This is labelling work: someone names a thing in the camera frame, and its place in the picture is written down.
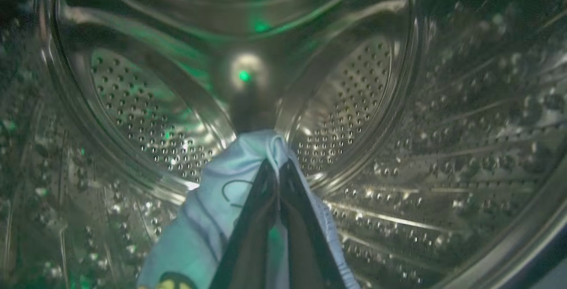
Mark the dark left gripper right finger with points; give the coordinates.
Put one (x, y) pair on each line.
(310, 253)

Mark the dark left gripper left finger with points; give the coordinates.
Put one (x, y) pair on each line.
(248, 249)

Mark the blue bear-print trousers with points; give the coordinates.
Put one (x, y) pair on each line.
(208, 218)

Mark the grey rubber door gasket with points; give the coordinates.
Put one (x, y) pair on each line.
(556, 280)

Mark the perforated steel washer drum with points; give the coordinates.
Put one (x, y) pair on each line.
(354, 103)

